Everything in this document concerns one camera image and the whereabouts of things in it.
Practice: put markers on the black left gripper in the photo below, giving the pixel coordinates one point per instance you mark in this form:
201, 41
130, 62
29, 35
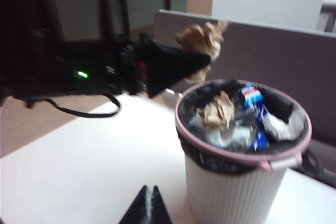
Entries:
130, 66

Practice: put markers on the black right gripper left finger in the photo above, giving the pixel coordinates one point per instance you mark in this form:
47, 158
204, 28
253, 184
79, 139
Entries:
141, 208

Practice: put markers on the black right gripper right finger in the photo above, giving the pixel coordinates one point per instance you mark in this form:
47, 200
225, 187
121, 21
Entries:
160, 208

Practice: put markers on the brown paper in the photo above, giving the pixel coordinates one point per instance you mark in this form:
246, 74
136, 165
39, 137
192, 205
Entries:
218, 111
202, 37

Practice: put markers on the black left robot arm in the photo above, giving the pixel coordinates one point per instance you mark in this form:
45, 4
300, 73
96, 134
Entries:
39, 58

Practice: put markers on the white ribbed trash can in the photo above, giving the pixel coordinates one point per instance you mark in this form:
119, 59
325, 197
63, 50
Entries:
223, 197

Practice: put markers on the white ribbed trash bin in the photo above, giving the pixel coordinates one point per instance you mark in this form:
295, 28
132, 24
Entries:
244, 158

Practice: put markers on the black plastic trash bag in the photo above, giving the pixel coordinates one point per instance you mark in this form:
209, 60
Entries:
278, 103

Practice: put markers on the blue snack bag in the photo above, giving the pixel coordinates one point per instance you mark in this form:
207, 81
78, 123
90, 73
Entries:
253, 103

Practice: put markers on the grey desk divider panel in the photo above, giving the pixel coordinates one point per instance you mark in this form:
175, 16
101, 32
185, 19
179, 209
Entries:
262, 56

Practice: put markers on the white crumpled tissue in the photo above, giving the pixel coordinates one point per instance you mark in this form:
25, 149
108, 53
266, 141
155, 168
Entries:
278, 127

